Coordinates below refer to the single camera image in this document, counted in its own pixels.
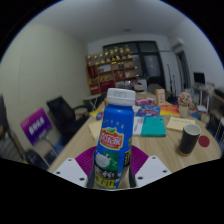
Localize black office chair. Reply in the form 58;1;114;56
45;95;90;141

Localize grey padded chair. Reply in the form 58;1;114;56
146;83;164;95

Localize large beige envelope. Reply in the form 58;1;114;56
165;115;197;133

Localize black waste bin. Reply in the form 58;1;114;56
24;148;51;171

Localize white wall air conditioner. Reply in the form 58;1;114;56
171;37;185;51

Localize orange book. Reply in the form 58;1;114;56
159;104;181;117

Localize black computer monitor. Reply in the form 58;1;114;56
193;71;207;86

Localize flat round red coaster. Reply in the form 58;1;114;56
197;135;211;149

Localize pink flowers in white pot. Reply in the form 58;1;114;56
177;91;194;118

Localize teal book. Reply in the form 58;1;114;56
139;115;167;138

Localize grey striped chair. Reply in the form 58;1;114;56
0;129;26;164

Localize blue cover book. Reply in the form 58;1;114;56
135;104;162;118

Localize wooden shelf unit with trophies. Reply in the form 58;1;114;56
85;44;139;96

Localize black framed glass door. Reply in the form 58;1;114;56
103;40;166;89

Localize pink wrapped pack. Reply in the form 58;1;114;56
134;97;156;107

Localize small tan upright box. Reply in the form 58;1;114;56
154;88;167;107

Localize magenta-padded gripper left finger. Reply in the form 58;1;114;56
53;145;98;188

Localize purple sign board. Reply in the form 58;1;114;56
19;107;54;146

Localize small round white table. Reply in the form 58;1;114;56
83;93;103;111

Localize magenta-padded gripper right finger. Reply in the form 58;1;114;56
128;144;173;188

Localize blue drink bottle white cap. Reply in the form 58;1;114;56
93;87;137;190

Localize black mug white inside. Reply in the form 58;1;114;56
177;123;202;158

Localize white booklet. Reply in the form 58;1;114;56
132;115;145;136

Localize cluttered wooden side desk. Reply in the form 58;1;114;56
193;83;224;141

